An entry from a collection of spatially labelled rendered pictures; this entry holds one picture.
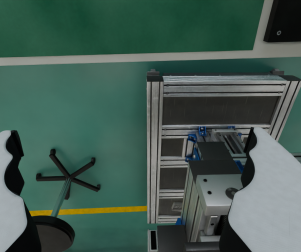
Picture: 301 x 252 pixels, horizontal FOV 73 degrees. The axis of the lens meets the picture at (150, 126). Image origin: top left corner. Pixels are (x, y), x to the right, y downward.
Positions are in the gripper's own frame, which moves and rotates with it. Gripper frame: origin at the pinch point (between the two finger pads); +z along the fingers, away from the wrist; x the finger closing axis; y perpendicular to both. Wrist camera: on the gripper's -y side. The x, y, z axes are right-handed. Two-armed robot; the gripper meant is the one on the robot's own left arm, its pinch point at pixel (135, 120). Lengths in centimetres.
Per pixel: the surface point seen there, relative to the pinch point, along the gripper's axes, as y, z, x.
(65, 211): 168, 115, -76
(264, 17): -3.1, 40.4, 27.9
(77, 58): 5.8, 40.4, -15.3
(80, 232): 203, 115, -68
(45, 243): 120, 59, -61
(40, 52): 4.3, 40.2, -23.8
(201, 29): -0.6, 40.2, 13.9
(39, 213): 169, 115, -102
